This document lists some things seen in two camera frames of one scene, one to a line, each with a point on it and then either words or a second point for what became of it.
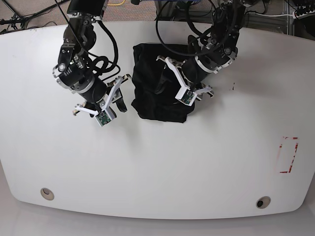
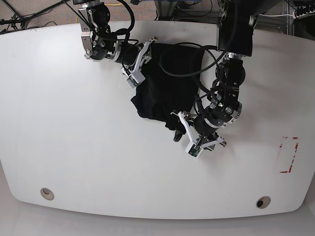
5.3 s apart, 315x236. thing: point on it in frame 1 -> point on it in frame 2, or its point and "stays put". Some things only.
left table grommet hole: [47, 193] stays put
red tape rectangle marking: [287, 151] stays put
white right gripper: [185, 95] -> [192, 148]
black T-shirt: [157, 83] stays put
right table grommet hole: [263, 202] stays put
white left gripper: [103, 116] -> [137, 76]
